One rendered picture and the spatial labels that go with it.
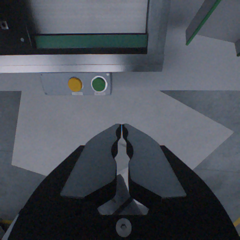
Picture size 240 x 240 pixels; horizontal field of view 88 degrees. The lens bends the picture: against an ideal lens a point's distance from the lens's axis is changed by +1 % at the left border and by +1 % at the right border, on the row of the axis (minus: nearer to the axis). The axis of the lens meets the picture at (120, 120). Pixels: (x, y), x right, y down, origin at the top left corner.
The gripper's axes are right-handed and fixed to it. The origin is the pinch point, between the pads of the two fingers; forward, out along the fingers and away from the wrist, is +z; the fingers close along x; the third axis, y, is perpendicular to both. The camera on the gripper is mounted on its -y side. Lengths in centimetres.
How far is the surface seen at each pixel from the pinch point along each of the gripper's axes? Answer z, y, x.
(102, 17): 31.6, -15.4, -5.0
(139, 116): 37.4, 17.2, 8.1
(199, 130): 37, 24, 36
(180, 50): 37.2, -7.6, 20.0
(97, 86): 26.0, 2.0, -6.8
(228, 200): 124, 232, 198
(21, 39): 26.0, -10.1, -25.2
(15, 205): 123, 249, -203
